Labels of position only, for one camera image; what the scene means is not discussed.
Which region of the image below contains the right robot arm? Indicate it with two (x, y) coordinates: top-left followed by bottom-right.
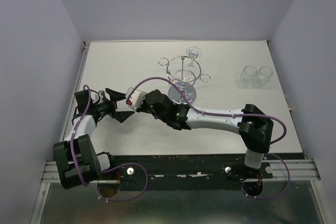
(127, 90), (274, 178)

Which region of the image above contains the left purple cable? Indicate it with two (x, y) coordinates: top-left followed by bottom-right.
(69, 84), (150, 204)

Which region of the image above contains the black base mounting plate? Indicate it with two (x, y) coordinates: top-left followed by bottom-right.
(101, 154), (272, 191)

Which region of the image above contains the chrome wine glass rack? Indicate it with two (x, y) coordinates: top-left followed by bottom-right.
(158, 56), (212, 104)

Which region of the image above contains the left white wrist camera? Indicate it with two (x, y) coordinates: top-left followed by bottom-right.
(92, 90), (105, 104)

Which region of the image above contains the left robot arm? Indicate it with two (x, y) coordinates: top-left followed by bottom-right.
(53, 86), (134, 189)

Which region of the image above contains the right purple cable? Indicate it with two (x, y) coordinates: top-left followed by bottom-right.
(125, 77), (291, 200)

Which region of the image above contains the clear wine glass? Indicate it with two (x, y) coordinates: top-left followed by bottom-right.
(238, 66), (257, 88)

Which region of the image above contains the aluminium rail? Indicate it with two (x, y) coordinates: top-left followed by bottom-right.
(240, 158), (321, 183)

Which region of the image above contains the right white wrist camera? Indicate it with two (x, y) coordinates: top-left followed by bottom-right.
(125, 87), (147, 111)

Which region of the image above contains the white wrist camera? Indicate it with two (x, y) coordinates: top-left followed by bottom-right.
(125, 87), (147, 111)
(92, 90), (105, 104)

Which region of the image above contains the purple cable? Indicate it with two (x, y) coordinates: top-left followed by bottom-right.
(125, 77), (291, 200)
(69, 84), (150, 204)

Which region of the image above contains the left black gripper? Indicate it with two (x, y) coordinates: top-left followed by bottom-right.
(92, 88), (134, 122)

